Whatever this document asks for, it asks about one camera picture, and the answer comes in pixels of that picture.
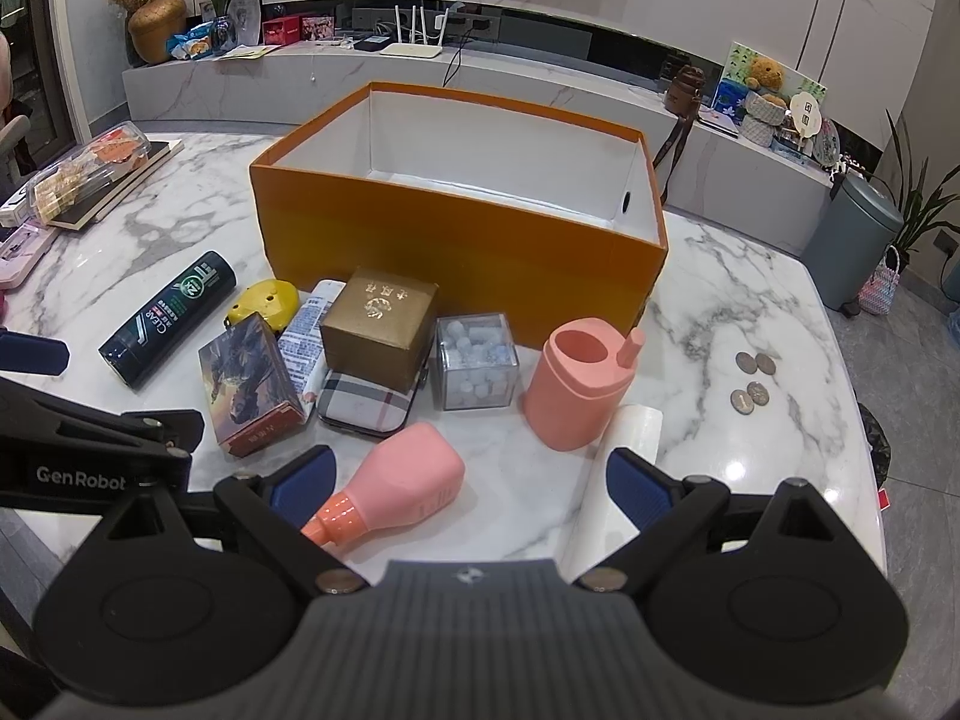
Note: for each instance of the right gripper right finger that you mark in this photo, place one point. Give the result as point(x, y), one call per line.
point(680, 514)

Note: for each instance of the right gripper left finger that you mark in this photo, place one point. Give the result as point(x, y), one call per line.
point(264, 516)

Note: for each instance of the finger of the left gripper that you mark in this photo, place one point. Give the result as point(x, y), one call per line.
point(29, 354)

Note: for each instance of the white rectangular box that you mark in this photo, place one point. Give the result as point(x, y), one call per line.
point(611, 507)

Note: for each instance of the dark shampoo bottle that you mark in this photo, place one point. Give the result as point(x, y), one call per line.
point(147, 337)

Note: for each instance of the plaid glasses case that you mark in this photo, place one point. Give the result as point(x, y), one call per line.
point(362, 407)

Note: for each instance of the pink pump lotion bottle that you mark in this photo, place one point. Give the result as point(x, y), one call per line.
point(404, 480)

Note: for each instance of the pink cup-shaped container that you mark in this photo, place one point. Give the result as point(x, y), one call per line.
point(583, 373)

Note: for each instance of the white lotion tube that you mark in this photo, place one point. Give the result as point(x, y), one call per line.
point(301, 346)

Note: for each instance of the yellow round tape measure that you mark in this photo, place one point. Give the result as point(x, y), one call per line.
point(274, 300)

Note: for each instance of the gold cardboard box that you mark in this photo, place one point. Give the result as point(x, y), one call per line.
point(379, 328)

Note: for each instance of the clear box of pellets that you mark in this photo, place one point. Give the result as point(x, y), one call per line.
point(475, 364)

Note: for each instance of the pink device on table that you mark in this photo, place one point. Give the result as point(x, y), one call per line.
point(22, 251)

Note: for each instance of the silver coin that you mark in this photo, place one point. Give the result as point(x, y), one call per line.
point(741, 402)
point(746, 363)
point(758, 393)
point(765, 364)

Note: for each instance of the snack package in plastic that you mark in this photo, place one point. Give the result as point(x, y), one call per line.
point(102, 162)

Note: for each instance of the pink office chair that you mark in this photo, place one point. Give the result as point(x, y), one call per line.
point(17, 162)

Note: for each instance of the black book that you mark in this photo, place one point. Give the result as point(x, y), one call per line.
point(100, 203)

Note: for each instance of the striped pink bag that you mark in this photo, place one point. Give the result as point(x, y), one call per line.
point(878, 292)

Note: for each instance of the orange cardboard storage box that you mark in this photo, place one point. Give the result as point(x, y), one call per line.
point(536, 264)

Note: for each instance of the grey-green trash bin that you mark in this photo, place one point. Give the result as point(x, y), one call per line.
point(859, 224)

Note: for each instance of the gold vase with dried flowers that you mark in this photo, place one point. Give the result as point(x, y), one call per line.
point(149, 24)

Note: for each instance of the tall green floor plant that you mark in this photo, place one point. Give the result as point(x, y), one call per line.
point(922, 209)

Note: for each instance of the red gift box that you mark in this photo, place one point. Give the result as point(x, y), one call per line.
point(282, 31)

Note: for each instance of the teddy bear in basket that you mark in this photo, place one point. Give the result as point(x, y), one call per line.
point(764, 109)

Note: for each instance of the round white paper fan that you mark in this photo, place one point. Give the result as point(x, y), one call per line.
point(806, 115)

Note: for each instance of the white wifi router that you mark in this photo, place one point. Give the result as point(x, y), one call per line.
point(413, 39)

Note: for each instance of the brown leather camera case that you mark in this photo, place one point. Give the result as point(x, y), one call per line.
point(683, 99)

